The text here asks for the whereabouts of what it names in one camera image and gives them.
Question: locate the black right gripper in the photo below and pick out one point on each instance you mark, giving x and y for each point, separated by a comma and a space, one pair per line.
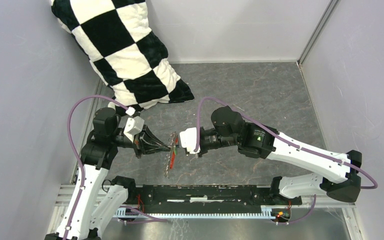
202, 152

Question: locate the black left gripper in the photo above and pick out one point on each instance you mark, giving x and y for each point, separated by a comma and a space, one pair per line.
140, 147

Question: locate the metal key holder red handle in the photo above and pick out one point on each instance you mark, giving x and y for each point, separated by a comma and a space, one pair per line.
173, 141

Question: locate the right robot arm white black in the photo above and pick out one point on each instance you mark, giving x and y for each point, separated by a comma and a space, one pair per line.
332, 174

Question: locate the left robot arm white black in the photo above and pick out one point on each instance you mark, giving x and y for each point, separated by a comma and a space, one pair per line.
84, 219

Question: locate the black white checkered pillow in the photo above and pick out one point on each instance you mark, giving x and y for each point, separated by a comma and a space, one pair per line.
124, 51

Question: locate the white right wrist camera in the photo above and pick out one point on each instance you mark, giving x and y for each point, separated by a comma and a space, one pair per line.
188, 141

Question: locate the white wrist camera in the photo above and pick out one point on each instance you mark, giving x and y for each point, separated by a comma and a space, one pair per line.
188, 141
134, 125

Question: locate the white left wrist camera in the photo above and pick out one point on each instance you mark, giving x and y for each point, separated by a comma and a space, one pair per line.
134, 125

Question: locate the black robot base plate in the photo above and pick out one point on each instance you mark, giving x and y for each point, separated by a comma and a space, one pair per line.
206, 199

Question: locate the aluminium frame rail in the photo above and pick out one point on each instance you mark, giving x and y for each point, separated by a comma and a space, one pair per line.
328, 205

